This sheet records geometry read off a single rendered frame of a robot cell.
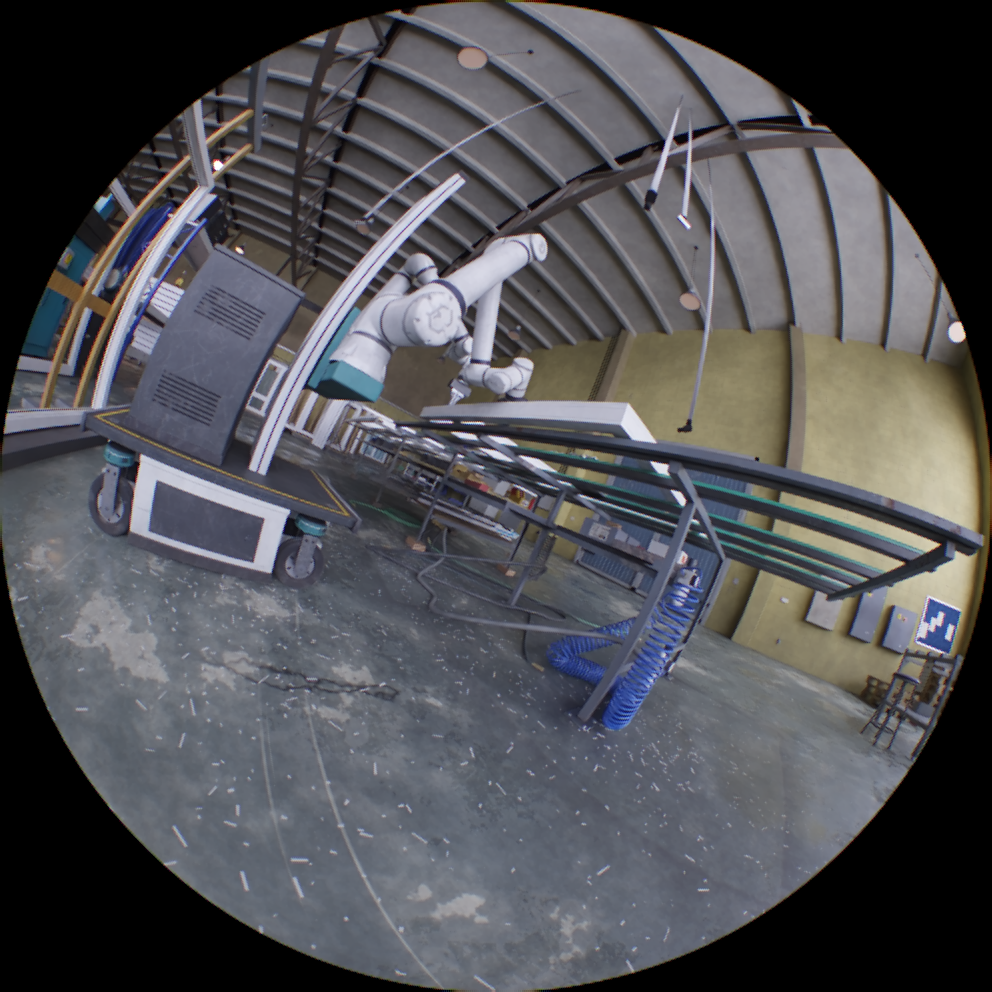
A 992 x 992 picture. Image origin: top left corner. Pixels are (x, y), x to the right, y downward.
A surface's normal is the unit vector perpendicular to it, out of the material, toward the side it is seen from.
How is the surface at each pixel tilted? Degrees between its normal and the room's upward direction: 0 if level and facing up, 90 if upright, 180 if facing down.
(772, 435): 90
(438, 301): 93
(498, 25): 180
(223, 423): 90
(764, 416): 90
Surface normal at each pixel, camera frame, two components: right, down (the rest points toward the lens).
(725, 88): -0.41, 0.91
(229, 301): 0.69, 0.29
